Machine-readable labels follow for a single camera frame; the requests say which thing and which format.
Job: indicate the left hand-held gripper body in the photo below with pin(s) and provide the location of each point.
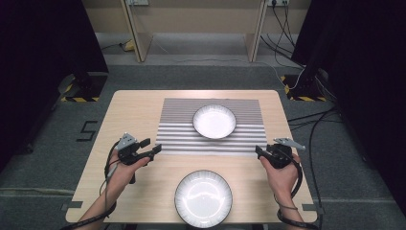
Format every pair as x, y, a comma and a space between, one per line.
129, 151

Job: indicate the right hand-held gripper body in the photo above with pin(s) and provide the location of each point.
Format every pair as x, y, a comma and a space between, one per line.
281, 156

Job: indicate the white ribbed plate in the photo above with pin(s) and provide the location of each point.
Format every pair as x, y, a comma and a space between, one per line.
214, 123
203, 199

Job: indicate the person's right hand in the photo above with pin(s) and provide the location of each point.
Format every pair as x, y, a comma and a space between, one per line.
284, 182

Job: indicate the person's left hand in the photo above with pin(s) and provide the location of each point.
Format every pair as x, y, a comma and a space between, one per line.
123, 177

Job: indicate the grey striped placemat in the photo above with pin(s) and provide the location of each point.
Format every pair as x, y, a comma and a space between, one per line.
178, 127

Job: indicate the grey tape strip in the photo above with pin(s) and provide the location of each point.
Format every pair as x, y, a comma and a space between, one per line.
72, 205
313, 208

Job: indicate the stand base with hazard tape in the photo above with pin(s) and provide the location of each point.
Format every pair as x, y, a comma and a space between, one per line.
86, 89
303, 91

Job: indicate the yellow floor object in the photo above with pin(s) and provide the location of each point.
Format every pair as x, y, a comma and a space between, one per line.
129, 46

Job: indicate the black curtain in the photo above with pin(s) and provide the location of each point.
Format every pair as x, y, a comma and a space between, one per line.
367, 64
38, 64

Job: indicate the beige wooden desk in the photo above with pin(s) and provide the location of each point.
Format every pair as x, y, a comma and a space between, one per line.
198, 19

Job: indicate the white wall socket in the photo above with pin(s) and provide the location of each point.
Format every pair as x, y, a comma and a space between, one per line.
278, 2
137, 2

